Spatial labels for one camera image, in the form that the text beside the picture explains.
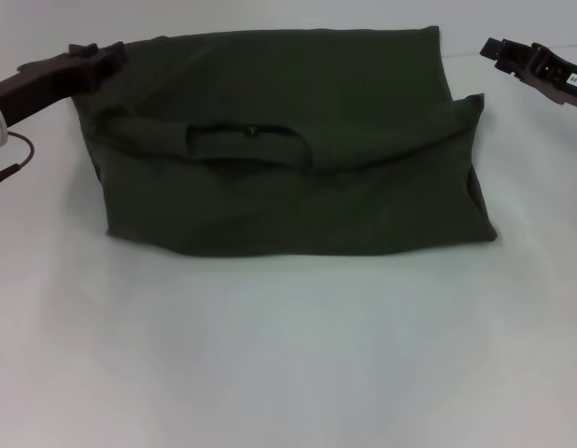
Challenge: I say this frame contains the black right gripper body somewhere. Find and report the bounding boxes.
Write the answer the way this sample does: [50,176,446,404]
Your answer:
[521,41,577,113]

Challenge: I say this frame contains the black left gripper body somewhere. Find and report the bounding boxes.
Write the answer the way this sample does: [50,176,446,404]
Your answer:
[0,49,106,128]

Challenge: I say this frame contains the dark green printed T-shirt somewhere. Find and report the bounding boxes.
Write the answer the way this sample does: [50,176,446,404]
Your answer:
[68,25,499,259]

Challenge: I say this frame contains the dark left gripper cable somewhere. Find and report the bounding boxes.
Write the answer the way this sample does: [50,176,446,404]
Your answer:
[0,131,36,181]

